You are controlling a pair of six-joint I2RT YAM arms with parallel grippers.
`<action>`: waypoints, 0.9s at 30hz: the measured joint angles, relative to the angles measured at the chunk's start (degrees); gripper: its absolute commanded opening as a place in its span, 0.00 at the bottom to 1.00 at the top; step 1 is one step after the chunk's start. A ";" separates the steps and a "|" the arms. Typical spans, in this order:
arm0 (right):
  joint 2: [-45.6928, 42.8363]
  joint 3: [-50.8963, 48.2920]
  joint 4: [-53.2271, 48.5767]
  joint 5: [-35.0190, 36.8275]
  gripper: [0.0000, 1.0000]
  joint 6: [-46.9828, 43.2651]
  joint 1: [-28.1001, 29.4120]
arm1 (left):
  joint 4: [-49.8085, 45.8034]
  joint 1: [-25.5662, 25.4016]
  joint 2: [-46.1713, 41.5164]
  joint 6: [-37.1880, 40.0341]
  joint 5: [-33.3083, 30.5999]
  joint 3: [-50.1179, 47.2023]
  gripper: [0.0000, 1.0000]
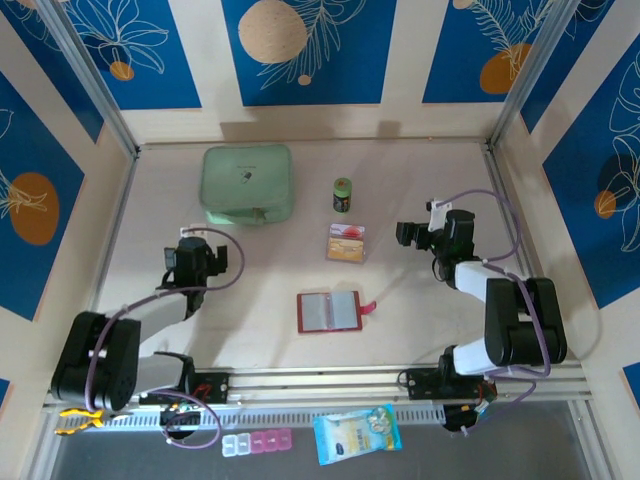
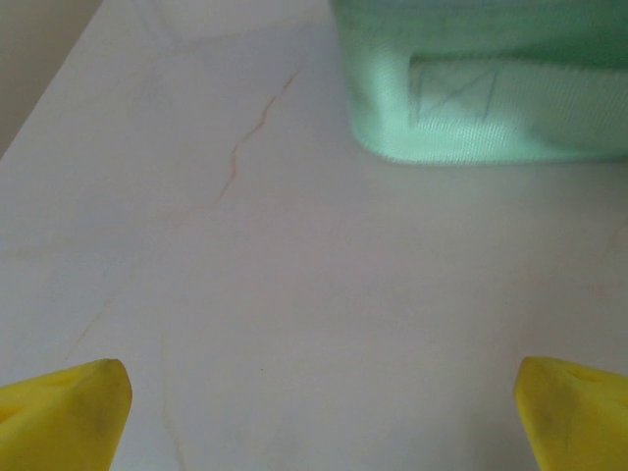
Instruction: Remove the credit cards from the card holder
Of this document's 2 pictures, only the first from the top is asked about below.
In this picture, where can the clear plastic card tray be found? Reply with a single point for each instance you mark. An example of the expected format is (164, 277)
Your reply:
(367, 256)

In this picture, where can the white card with red circle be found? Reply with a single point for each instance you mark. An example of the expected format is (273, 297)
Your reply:
(352, 231)

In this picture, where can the red leather card holder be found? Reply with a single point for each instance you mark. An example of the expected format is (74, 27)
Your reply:
(315, 312)

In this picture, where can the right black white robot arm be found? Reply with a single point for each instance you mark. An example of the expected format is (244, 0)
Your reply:
(505, 325)

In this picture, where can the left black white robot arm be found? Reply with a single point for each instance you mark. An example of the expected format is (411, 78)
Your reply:
(75, 360)

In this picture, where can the dark bottle with green lid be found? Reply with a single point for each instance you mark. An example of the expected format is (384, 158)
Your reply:
(342, 197)

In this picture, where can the mint green zip pouch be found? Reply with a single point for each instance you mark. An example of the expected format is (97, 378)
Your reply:
(245, 180)

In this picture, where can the white and pink pill organizer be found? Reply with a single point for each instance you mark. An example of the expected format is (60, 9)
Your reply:
(256, 442)

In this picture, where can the blue wet wipes packet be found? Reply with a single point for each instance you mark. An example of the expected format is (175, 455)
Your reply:
(355, 435)

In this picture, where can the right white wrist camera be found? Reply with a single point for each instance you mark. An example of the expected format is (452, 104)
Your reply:
(436, 217)

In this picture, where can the aluminium table side rail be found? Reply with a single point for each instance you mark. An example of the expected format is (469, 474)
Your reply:
(496, 170)

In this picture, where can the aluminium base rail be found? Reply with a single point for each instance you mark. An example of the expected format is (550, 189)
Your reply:
(320, 385)

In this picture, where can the aluminium frame post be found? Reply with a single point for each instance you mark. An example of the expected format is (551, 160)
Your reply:
(90, 75)
(531, 75)

